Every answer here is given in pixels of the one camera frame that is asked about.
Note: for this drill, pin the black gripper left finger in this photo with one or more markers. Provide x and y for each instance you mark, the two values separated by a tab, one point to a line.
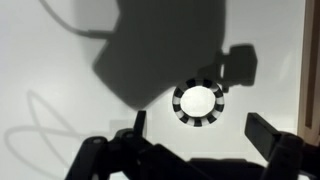
133	156

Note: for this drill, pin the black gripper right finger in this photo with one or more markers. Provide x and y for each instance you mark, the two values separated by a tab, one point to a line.
286	153

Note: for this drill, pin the wooden tray box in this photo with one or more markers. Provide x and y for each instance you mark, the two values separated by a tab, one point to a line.
311	66

